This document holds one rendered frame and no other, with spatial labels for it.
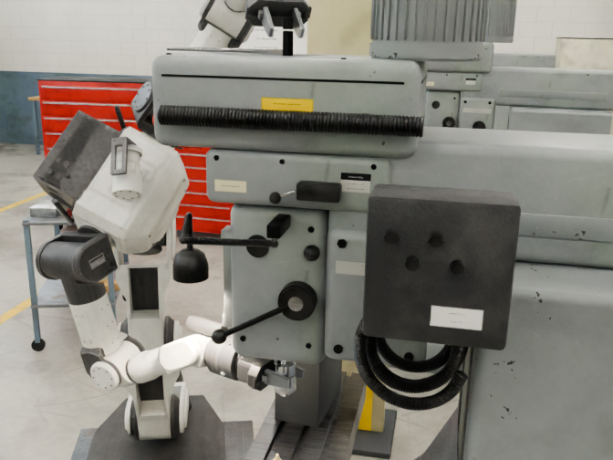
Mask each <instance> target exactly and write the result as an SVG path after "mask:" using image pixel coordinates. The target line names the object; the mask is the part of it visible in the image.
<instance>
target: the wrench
mask: <svg viewBox="0 0 613 460"><path fill-rule="evenodd" d="M167 50H172V51H208V52H244V53H272V54H283V49H251V48H218V47H167Z"/></svg>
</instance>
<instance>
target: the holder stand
mask: <svg viewBox="0 0 613 460"><path fill-rule="evenodd" d="M296 365H297V366H299V367H301V368H303V369H305V377H304V378H303V379H301V378H296V390H295V391H294V392H292V393H290V395H288V396H286V397H284V396H281V395H280V394H279V393H277V392H275V419H276V420H279V421H284V422H289V423H297V424H302V425H306V426H311V427H316V428H318V427H319V425H320V424H321V422H322V420H323V418H324V417H325V415H326V413H327V411H328V409H329V407H330V405H331V404H332V402H333V401H334V399H335V398H336V396H337V394H338V392H339V390H340V388H341V372H342V360H336V359H331V358H329V357H328V356H327V355H326V356H325V358H324V359H323V360H322V361H321V362H319V363H317V364H307V363H299V362H297V363H296Z"/></svg>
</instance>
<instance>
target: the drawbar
mask: <svg viewBox="0 0 613 460"><path fill-rule="evenodd" d="M283 29H294V18H293V17H283ZM293 34H294V31H283V56H293Z"/></svg>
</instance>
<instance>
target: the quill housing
mask: <svg viewBox="0 0 613 460"><path fill-rule="evenodd" d="M278 214H290V216H291V219H290V227H289V228H288V229H287V230H286V232H285V233H284V234H283V235H282V236H281V237H280V238H279V239H277V241H278V247H276V248H273V247H261V246H257V247H255V246H231V261H232V327H235V326H237V325H239V324H242V323H244V322H246V321H247V320H250V319H253V318H255V317H258V316H260V315H262V314H265V313H266V312H268V311H270V310H273V309H275V308H278V302H277V301H278V296H279V294H280V292H281V291H282V289H283V288H284V287H285V285H287V284H288V283H290V282H293V281H302V282H305V283H307V284H308V285H309V286H311V287H312V288H313V289H314V290H315V292H316V294H317V305H316V308H315V310H314V311H313V313H312V315H311V316H310V317H309V318H307V319H304V320H292V319H289V318H287V317H286V316H284V315H283V313H280V314H278V315H276V316H273V317H272V318H270V319H266V320H264V321H262V322H259V323H257V324H255V325H253V326H251V327H249V328H247V329H243V330H241V331H238V332H236V333H235V334H233V347H234V350H235V351H236V352H237V353H238V354H239V355H242V356H245V357H253V358H261V359H269V360H277V361H292V362H299V363H307V364H317V363H319V362H321V361H322V360H323V359H324V358H325V356H326V353H325V350H324V346H325V313H326V281H327V234H328V218H329V210H321V209H308V208H295V207H283V206H270V205H257V204H234V206H233V208H232V210H231V239H235V238H237V239H238V238H239V239H240V238H241V239H242V238H243V239H251V240H252V239H259V240H260V239H261V240H262V239H263V240H270V239H271V240H272V238H267V237H266V226H267V225H268V224H269V223H270V222H271V221H272V220H273V219H274V218H275V217H276V216H277V215H278ZM310 245H314V246H317V247H318V248H319V251H320V256H319V258H318V260H316V261H308V260H306V259H305V257H304V250H305V248H306V247H307V246H310Z"/></svg>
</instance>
